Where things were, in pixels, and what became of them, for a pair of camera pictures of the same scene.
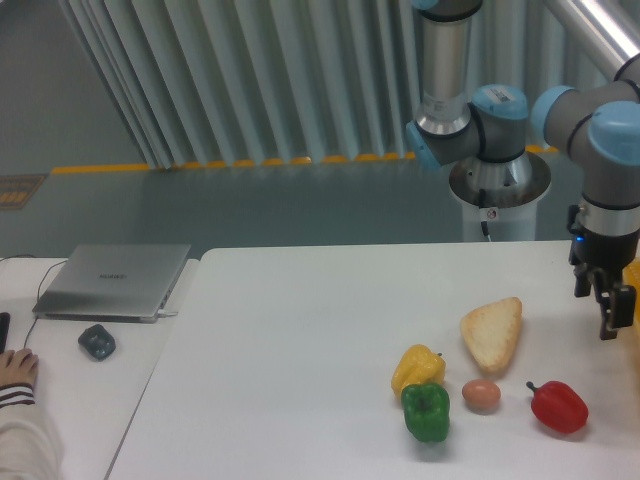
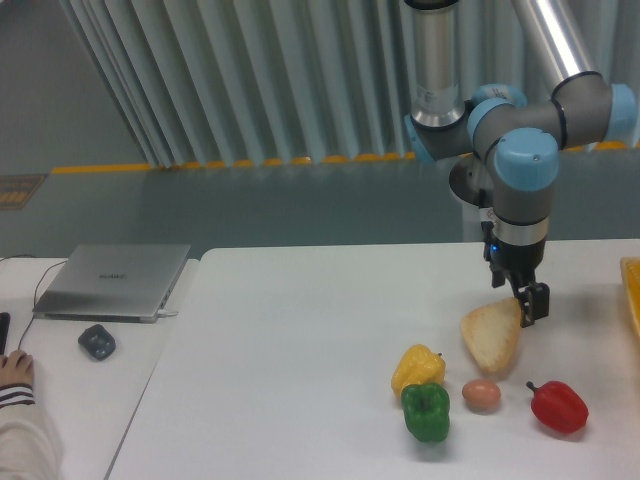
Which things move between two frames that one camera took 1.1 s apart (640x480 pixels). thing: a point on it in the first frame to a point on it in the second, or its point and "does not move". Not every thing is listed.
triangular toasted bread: [490, 331] does not move
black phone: [4, 330] does not move
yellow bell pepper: [418, 364] does not move
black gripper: [613, 253] to [519, 264]
